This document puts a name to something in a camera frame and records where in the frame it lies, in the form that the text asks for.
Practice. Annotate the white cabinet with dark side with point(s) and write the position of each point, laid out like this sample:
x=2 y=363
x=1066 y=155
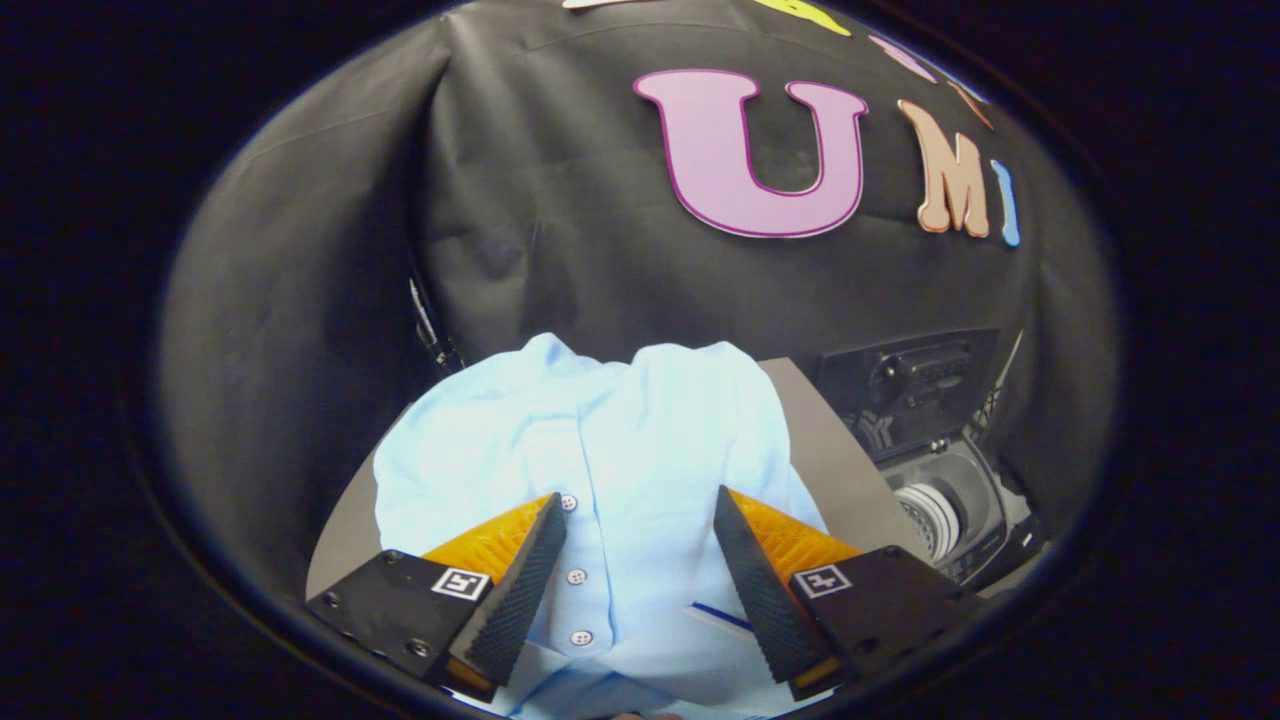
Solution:
x=840 y=470

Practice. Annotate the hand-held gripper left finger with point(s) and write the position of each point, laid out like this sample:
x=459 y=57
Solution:
x=520 y=595

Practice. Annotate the dark washing machine lid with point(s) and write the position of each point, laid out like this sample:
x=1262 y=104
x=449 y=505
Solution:
x=900 y=390

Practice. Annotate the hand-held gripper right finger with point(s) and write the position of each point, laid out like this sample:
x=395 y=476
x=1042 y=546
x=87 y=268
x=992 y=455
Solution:
x=765 y=600

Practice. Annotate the black backdrop cloth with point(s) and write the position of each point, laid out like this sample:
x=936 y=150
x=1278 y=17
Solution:
x=560 y=200

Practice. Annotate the metal backdrop stand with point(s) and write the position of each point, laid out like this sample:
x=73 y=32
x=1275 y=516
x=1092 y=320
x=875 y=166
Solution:
x=1005 y=385
x=425 y=320

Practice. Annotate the light blue shirt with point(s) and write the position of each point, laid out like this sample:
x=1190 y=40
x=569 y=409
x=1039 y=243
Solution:
x=640 y=450

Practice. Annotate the grey washing machine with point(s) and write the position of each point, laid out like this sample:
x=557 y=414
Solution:
x=960 y=490

